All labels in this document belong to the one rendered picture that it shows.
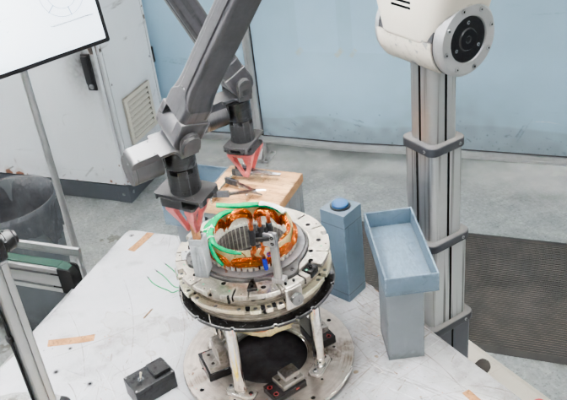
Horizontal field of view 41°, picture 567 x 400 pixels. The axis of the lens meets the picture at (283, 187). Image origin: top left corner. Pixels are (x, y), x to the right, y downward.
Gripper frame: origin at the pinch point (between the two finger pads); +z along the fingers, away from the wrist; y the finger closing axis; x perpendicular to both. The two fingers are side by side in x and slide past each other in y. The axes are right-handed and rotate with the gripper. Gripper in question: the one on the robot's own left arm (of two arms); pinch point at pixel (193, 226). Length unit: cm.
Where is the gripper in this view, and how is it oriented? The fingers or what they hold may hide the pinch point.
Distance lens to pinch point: 144.2
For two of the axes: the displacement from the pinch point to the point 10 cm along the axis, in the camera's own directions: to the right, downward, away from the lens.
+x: 4.2, -5.6, 7.2
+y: 9.1, 1.8, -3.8
